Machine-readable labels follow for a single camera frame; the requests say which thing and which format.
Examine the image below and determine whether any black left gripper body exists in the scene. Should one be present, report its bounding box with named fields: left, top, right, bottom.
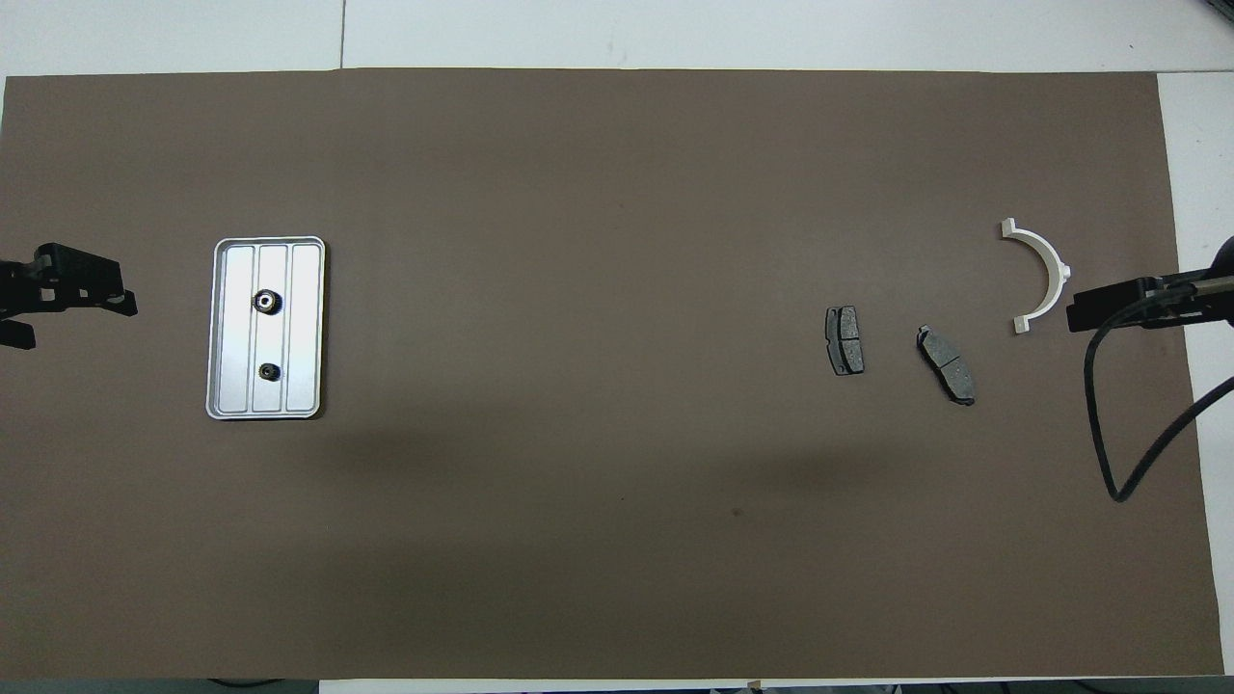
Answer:
left=0, top=258, right=44, bottom=319

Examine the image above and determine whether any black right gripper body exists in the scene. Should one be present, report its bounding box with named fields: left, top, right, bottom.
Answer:
left=1184, top=234, right=1234, bottom=327

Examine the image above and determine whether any silver metal tray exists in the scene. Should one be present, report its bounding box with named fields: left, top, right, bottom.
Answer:
left=205, top=236, right=327, bottom=421

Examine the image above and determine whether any dark grey angled brake pad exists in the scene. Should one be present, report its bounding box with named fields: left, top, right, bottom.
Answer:
left=916, top=325, right=977, bottom=407

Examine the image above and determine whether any dark grey rectangular brake pad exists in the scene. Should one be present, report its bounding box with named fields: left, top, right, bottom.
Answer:
left=825, top=306, right=866, bottom=377

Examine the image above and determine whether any brown table mat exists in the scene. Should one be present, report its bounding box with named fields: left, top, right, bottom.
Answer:
left=0, top=69, right=1225, bottom=681

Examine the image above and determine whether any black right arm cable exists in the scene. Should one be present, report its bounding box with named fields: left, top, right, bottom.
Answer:
left=1084, top=273, right=1234, bottom=503

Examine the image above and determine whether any white curved plastic bracket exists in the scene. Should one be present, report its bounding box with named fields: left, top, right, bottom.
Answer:
left=1000, top=218, right=1074, bottom=335

